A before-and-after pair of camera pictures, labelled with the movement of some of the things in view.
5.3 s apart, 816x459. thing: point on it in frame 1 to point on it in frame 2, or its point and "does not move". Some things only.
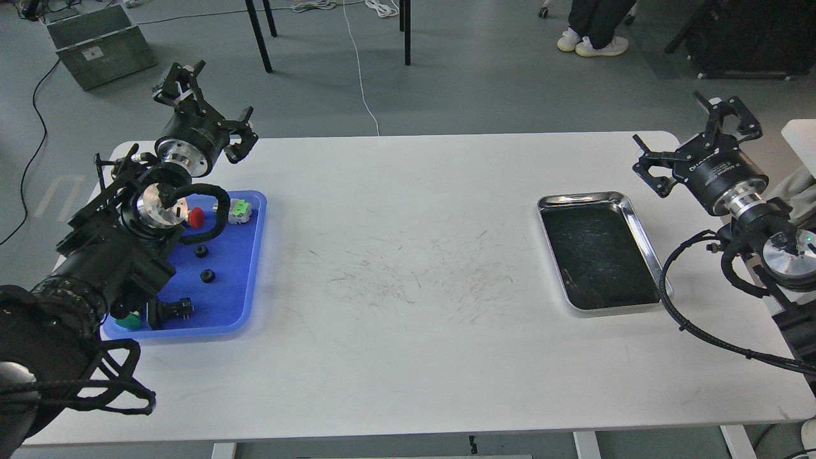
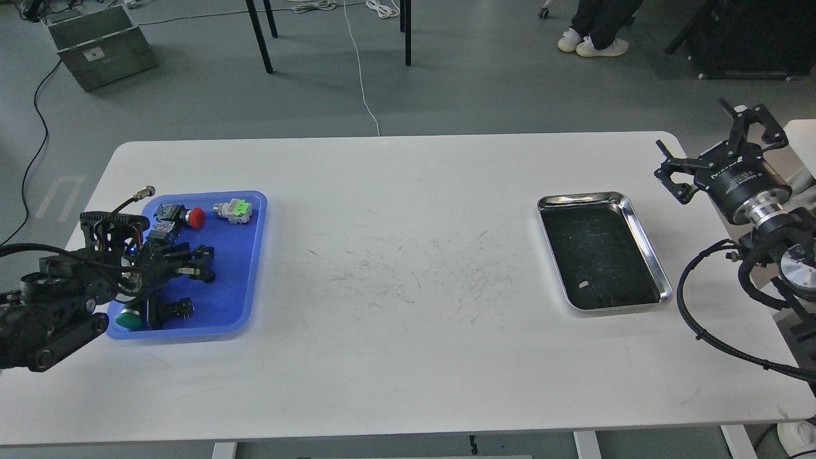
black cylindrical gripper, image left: (195, 138) to (155, 260)
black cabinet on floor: (750, 39) does not move
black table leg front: (252, 11) does not move
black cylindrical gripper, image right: (716, 169) to (745, 185)
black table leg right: (407, 23) does not move
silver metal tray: (604, 261) does not move
